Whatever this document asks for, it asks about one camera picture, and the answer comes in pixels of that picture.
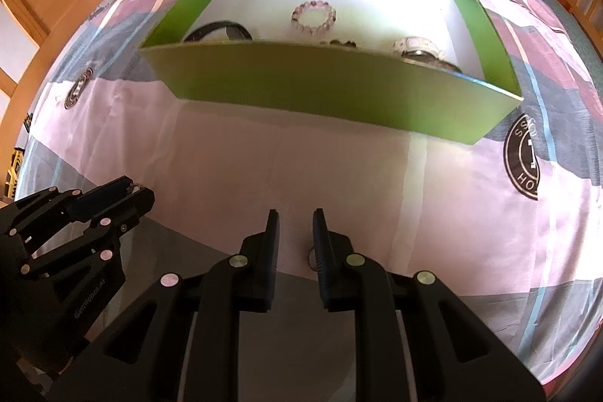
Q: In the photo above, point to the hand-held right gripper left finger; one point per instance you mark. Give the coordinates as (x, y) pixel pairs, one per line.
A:
(272, 251)

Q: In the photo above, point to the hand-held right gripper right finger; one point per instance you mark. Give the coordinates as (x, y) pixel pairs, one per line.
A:
(321, 251)

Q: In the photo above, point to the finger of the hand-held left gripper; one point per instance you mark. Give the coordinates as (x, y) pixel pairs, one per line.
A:
(85, 199)
(117, 223)

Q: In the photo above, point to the green cardboard box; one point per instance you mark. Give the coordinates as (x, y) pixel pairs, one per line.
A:
(329, 86)

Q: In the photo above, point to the striped pastel bed sheet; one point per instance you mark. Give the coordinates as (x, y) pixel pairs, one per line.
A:
(212, 157)

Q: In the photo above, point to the white watch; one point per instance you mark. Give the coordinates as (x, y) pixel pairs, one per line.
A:
(414, 46)

